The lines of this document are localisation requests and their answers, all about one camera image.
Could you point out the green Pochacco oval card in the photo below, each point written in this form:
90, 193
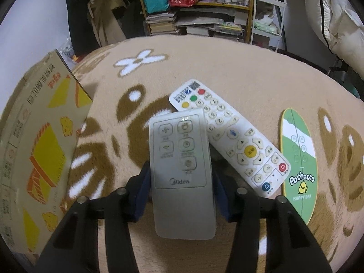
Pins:
296, 144

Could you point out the dark hanging coat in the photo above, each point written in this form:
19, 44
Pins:
80, 29

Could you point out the cardboard box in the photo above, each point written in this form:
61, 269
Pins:
40, 126

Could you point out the grey Midea remote control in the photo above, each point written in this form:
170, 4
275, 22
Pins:
181, 176

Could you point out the stack of books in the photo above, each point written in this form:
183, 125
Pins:
162, 23

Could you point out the wooden bookshelf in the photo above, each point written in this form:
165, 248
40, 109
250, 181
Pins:
215, 4

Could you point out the white numbered remote control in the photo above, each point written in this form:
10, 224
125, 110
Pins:
238, 141

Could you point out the white wire rack cart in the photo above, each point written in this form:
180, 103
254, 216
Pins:
267, 20

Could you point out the snack bag by wall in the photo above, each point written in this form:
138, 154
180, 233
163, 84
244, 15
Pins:
66, 49

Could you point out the white curtain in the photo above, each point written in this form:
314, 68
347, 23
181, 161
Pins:
340, 29

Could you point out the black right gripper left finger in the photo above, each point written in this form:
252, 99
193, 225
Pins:
73, 246

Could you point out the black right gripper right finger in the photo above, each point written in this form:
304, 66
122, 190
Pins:
291, 247

